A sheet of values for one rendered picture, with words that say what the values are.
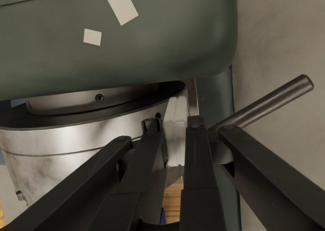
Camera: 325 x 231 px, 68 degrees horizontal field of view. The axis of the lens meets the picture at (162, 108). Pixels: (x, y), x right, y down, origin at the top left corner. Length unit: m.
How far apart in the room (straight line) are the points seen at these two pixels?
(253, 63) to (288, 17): 0.30
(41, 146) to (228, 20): 0.24
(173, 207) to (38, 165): 0.50
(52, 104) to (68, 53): 0.12
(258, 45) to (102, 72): 1.32
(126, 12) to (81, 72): 0.08
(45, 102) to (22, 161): 0.08
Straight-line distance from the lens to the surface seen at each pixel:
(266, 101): 0.17
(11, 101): 0.98
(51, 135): 0.30
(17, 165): 0.37
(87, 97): 0.33
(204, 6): 0.22
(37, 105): 0.37
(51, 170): 0.33
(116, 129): 0.29
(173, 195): 0.73
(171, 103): 0.19
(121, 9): 0.23
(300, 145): 1.74
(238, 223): 1.25
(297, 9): 1.57
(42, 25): 0.26
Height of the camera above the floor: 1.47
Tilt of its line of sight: 72 degrees down
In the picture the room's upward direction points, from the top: 154 degrees counter-clockwise
